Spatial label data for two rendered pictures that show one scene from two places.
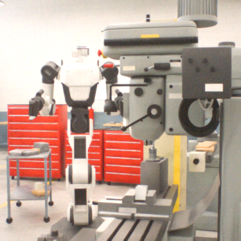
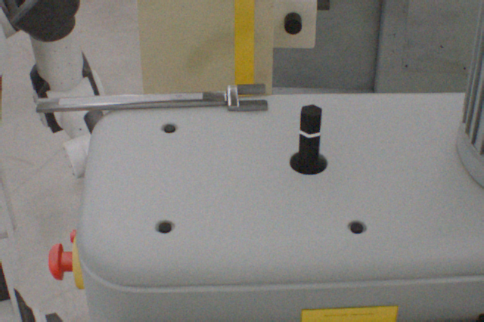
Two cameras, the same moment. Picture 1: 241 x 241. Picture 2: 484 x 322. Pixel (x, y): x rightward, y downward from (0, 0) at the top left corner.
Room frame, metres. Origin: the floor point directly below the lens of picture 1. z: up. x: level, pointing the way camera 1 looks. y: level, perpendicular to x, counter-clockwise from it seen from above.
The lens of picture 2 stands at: (1.33, 0.10, 2.43)
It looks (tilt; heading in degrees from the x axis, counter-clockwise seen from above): 39 degrees down; 345
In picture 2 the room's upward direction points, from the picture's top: straight up
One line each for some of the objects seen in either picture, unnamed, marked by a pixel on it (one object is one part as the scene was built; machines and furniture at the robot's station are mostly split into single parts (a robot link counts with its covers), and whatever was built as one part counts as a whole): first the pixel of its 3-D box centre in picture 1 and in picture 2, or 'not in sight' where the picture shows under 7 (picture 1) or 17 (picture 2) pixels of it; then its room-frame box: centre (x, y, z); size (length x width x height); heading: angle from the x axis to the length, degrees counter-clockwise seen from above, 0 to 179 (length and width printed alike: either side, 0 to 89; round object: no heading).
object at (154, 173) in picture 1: (154, 173); not in sight; (2.31, -0.20, 1.06); 0.22 x 0.12 x 0.20; 160
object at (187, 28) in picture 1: (150, 41); (319, 222); (1.95, -0.14, 1.81); 0.47 x 0.26 x 0.16; 77
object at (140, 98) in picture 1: (148, 108); not in sight; (1.95, -0.13, 1.47); 0.21 x 0.19 x 0.32; 167
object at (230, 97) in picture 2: not in sight; (150, 100); (2.09, 0.00, 1.89); 0.24 x 0.04 x 0.01; 78
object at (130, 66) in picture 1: (156, 67); not in sight; (1.94, -0.17, 1.68); 0.34 x 0.24 x 0.10; 77
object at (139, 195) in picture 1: (141, 192); not in sight; (1.79, -0.09, 1.07); 0.06 x 0.05 x 0.06; 168
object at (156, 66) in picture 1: (156, 67); not in sight; (1.81, -0.16, 1.66); 0.12 x 0.04 x 0.04; 77
